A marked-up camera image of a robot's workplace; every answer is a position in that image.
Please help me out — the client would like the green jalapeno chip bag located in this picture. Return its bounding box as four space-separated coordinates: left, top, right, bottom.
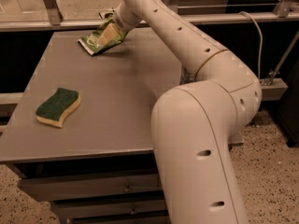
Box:
78 17 127 55

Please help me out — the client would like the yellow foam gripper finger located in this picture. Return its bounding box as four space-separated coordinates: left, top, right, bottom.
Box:
97 23 119 46

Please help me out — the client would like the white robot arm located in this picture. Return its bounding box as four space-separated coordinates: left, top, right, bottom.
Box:
113 0 262 224

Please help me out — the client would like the white cable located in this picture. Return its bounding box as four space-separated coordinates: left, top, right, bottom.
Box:
238 11 264 81

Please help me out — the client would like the grey drawer cabinet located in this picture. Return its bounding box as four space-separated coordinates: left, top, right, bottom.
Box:
1 28 181 224

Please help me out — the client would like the metal railing frame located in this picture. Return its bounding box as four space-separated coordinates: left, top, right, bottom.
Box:
0 0 299 32

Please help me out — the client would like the green and yellow sponge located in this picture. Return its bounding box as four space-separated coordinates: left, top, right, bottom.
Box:
36 88 81 128

